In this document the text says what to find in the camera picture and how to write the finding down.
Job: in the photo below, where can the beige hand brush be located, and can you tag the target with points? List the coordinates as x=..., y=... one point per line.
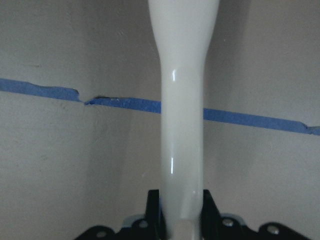
x=182, y=31

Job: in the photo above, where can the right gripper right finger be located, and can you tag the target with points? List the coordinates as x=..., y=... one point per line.
x=209, y=218

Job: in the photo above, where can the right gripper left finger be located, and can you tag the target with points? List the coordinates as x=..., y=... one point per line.
x=154, y=216

